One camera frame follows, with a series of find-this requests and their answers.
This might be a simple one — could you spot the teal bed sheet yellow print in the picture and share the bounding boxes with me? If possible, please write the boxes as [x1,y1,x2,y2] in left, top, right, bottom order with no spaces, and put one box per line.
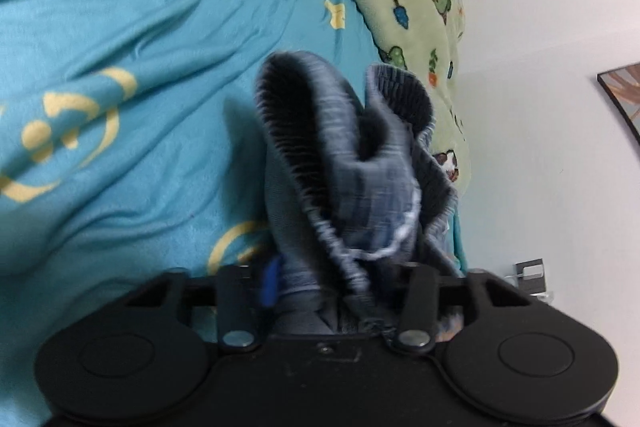
[0,0,470,360]

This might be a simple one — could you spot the metal wall hook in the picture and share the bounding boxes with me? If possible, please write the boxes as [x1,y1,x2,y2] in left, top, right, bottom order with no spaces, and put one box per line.
[505,259,552,304]

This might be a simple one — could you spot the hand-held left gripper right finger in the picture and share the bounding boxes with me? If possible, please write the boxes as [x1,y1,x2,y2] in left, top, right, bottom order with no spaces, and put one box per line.
[390,264,534,355]

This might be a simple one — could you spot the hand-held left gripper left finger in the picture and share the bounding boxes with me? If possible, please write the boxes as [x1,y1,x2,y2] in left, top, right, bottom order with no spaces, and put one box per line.
[122,263,282,354]

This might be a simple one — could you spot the grey-blue striped elastic-waist shorts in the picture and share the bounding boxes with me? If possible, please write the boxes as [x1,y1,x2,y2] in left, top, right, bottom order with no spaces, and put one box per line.
[253,50,462,339]

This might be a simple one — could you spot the framed wall picture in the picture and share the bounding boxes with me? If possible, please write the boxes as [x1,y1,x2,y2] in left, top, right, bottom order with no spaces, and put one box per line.
[597,62,640,144]

